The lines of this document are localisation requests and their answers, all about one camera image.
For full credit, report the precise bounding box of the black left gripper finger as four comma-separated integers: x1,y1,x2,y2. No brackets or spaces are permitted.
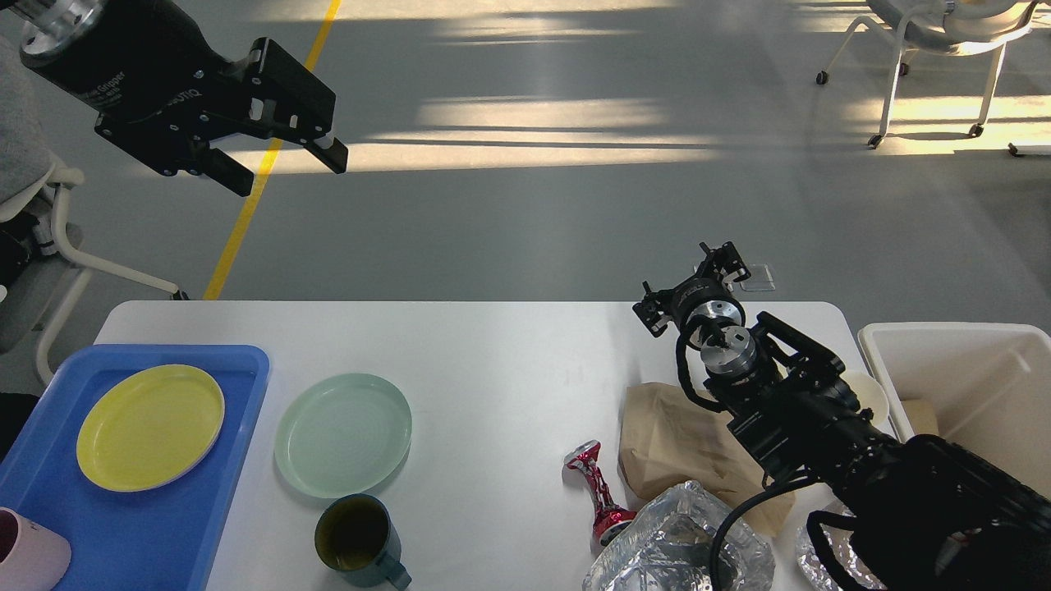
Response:
241,37,349,174
160,140,255,197

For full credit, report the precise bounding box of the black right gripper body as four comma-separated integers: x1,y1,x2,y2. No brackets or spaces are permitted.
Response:
664,277,746,328

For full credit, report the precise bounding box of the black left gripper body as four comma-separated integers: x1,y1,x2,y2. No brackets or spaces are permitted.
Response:
18,1,259,175

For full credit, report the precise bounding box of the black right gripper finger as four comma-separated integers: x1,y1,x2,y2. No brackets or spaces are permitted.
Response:
695,241,751,288
633,282,678,339

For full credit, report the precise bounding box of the light green plate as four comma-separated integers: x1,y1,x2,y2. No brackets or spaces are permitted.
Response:
273,373,413,500

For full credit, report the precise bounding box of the dark green mug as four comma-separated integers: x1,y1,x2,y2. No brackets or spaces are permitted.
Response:
313,493,412,590

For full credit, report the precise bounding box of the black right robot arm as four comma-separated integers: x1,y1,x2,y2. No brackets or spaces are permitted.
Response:
633,242,1050,590

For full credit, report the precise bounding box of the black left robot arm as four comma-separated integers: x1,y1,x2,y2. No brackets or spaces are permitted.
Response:
2,1,348,197

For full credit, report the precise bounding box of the brown paper bag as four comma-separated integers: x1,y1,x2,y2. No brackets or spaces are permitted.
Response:
618,383,764,508

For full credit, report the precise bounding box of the white paper cup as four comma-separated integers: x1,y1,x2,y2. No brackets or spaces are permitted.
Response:
842,370,889,427

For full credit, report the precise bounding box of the crushed red soda can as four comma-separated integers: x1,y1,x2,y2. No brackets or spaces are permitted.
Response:
562,440,637,547

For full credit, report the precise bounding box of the white chair left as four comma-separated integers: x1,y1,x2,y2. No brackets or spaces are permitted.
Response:
2,40,187,385

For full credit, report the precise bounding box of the white chair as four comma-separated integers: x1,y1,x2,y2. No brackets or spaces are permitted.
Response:
815,1,1039,150
2,40,187,385

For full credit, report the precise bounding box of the crumpled aluminium foil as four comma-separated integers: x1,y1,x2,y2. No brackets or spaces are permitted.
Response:
581,480,776,590

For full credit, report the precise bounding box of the cardboard piece in bin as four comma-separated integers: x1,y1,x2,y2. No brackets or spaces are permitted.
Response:
901,399,941,435

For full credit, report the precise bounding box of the yellow plate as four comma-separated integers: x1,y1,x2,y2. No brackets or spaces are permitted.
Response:
76,365,226,493

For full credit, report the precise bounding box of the white plastic bin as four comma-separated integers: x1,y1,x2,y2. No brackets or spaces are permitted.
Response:
857,322,1050,495

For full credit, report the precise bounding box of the blue plastic tray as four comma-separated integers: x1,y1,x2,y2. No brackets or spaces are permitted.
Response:
1,344,270,590

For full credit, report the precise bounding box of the white chair top right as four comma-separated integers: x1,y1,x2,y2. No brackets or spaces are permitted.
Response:
815,1,1039,150

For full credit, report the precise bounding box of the pink white cup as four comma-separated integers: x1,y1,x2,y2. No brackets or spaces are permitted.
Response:
1,507,73,590

